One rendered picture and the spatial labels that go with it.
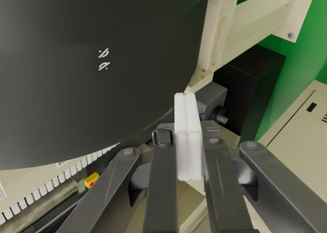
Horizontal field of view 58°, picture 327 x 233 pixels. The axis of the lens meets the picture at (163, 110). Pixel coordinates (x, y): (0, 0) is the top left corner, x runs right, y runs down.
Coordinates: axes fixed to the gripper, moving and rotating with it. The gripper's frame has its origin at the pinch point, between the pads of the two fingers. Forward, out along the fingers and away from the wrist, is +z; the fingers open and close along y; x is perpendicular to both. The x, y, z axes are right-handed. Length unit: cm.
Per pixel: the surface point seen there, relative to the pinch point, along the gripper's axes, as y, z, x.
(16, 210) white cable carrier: -36, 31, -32
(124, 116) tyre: -7.5, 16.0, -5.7
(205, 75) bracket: 6, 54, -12
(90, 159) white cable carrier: -24, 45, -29
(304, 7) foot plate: 57, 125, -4
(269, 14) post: 37, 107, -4
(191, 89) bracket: 3, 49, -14
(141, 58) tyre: -4.5, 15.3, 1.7
